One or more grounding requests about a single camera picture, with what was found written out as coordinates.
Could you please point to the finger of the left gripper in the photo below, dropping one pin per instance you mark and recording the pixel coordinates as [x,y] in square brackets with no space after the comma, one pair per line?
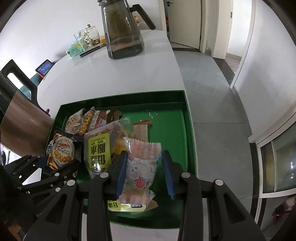
[55,179]
[25,166]

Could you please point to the red smart display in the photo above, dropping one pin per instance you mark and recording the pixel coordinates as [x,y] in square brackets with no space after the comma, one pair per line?
[44,68]

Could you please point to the green tray box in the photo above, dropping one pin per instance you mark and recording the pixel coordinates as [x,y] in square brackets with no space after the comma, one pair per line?
[171,126]

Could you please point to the clear glass jar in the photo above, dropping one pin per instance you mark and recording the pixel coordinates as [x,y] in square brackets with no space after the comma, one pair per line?
[91,35]

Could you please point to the black gold Danisa cookie bag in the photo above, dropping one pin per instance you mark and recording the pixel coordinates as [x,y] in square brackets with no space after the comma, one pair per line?
[60,151]

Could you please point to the blue brown Nutty snack bag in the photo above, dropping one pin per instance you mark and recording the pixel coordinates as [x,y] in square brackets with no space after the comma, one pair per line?
[96,118]

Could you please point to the white oatmeal milk packet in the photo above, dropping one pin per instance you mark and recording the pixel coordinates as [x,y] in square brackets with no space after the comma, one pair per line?
[74,122]

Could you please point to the teal tissue pack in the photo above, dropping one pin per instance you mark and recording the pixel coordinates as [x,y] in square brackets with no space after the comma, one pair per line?
[77,48]

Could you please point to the small orange brown snack bar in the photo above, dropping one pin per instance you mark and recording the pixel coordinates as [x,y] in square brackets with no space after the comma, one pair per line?
[140,130]

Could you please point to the white door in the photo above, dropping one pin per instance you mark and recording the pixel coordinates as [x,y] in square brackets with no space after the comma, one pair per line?
[184,19]

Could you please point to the pink white cartoon snack packet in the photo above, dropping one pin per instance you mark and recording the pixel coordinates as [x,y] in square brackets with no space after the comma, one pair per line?
[141,166]

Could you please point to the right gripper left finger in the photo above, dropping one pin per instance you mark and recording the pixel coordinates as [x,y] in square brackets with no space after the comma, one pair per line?
[62,217]

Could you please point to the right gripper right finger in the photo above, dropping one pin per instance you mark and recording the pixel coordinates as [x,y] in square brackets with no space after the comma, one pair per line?
[228,218]

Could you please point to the clear bag colourful veggie sticks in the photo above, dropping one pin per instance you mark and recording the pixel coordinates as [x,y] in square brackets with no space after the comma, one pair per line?
[101,146]

